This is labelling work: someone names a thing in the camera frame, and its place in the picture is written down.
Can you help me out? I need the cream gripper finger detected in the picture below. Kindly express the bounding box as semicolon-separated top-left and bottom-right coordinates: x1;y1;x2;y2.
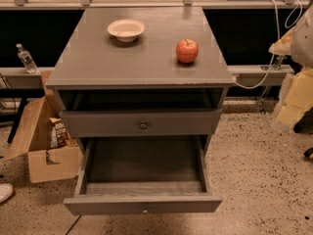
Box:
273;68;313;132
269;27;295;56

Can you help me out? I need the red apple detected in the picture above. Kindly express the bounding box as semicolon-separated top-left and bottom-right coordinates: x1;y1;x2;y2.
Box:
176;39;199;64

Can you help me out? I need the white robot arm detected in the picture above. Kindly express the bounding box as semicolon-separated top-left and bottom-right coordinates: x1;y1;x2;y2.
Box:
269;5;313;132

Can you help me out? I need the closed grey drawer with knob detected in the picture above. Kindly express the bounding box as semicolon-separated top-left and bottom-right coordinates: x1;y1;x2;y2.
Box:
61;110;221;137

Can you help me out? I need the grey wooden drawer cabinet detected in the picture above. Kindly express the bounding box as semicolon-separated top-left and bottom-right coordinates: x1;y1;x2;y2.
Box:
45;6;236;155

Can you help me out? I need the open grey lower drawer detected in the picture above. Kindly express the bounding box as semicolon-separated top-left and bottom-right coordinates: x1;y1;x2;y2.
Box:
64;136;222;215

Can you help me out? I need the metal stand pole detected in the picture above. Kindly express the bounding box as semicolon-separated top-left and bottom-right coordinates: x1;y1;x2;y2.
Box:
256;56;285;114

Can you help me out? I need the white paper bowl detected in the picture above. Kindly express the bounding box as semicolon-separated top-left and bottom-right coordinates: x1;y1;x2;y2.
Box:
107;20;146;43

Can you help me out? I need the brown snack bag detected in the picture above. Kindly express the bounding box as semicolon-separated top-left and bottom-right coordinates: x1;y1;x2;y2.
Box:
50;117;69;148

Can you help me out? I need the clear plastic water bottle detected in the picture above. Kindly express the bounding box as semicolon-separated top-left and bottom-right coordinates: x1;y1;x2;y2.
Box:
16;43;37;73

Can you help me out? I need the black table leg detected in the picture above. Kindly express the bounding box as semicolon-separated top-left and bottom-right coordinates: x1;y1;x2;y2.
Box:
7;98;27;144

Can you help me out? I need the open cardboard box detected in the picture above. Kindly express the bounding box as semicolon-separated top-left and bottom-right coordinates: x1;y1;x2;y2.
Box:
4;71;82;183

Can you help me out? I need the white shoe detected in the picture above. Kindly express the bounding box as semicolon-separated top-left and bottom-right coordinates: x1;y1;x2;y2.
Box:
0;183;14;203

